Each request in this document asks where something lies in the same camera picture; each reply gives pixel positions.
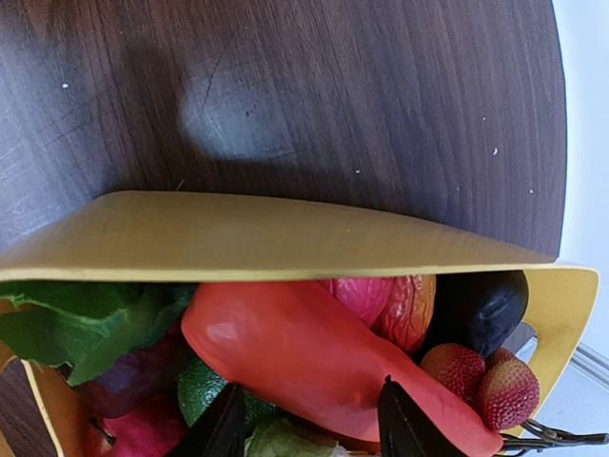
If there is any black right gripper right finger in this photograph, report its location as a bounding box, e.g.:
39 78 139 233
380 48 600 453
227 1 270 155
378 376 452 456

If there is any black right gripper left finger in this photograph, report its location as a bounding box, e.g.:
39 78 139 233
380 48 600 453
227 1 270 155
175 383 246 457

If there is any white toy cauliflower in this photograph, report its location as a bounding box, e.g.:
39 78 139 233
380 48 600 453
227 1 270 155
245 419 348 457

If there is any green toy avocado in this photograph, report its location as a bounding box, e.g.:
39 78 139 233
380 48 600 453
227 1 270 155
177 359 278 430

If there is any red toy apple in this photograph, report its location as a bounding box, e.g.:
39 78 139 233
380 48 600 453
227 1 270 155
84 393 188 456

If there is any dark purple toy fruit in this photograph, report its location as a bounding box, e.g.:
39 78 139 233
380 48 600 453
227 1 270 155
75 324 192 418

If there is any red toy lychee bunch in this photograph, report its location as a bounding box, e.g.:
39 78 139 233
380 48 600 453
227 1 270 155
419 343 609 453

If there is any orange toy carrot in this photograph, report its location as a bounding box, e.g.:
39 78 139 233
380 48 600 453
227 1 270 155
182 281 502 456

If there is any pink wrinkled toy fruit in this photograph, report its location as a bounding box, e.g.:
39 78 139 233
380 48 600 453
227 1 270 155
319 275 437 357

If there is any dark toy plum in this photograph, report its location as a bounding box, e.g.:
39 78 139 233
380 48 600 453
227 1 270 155
423 270 529 358

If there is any yellow plastic basket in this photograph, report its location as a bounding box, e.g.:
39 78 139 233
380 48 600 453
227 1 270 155
1 191 599 456

